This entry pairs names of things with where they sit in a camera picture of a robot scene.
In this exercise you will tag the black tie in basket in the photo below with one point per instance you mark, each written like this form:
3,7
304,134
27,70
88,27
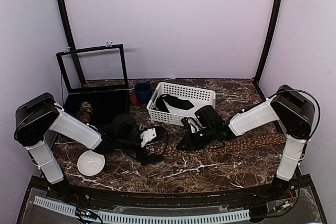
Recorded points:
172,101

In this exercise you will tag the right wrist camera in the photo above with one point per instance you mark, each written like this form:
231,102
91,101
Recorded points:
191,124

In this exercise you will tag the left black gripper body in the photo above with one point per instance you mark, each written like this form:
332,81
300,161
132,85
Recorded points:
123,142

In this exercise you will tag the black glass-lid display box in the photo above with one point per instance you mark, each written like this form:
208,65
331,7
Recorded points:
96,75

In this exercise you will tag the left black frame post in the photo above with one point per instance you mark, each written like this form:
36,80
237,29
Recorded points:
70,39

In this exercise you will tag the rolled tie in box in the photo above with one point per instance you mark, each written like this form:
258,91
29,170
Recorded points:
85,112

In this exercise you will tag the right black frame post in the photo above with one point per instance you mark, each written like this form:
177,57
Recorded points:
268,40

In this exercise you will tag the black frame post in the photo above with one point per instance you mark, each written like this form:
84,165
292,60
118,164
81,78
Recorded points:
268,40
70,39

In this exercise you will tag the dark blue mug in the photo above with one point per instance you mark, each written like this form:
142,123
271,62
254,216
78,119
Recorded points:
143,92

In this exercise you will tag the white perforated plastic basket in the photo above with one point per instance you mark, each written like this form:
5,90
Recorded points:
199,97

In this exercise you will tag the black curved front rail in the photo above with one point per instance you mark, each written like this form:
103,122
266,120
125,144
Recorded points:
159,185

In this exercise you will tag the white bowl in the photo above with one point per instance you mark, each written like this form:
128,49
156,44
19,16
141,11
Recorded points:
90,163

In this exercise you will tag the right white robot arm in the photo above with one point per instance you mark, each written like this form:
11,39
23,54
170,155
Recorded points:
293,109

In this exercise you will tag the red round coaster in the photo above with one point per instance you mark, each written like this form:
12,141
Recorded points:
133,99

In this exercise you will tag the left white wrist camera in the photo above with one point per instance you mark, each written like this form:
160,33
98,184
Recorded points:
147,136

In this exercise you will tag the brown floral patterned tie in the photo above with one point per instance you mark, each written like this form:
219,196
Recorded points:
239,144

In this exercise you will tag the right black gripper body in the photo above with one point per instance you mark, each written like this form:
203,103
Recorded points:
199,141

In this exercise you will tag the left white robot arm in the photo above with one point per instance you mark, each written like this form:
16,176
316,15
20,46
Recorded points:
42,116

